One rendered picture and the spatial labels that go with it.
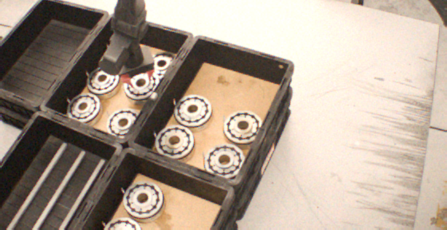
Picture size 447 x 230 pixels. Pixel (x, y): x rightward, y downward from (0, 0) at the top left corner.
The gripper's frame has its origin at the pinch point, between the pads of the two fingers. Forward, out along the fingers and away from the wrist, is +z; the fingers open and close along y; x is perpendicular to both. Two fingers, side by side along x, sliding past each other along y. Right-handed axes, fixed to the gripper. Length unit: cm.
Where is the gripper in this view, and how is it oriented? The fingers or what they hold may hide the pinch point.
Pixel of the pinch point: (140, 81)
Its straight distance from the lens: 138.4
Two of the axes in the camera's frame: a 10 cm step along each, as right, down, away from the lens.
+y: 9.3, -3.4, 1.4
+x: -3.6, -7.5, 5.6
